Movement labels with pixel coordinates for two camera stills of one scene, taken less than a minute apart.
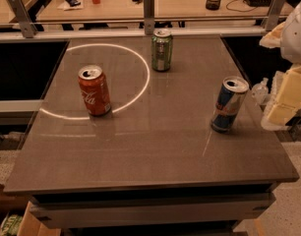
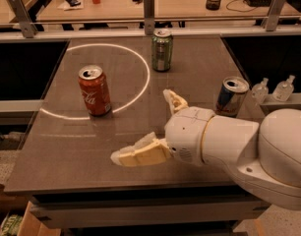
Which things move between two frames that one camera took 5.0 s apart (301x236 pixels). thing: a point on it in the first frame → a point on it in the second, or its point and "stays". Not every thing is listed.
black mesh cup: x=212 y=2 stays
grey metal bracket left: x=23 y=17 stays
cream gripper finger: x=291 y=93 → x=149 y=149
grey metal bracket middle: x=149 y=12 stays
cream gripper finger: x=273 y=38 → x=176 y=102
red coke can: x=93 y=84 stays
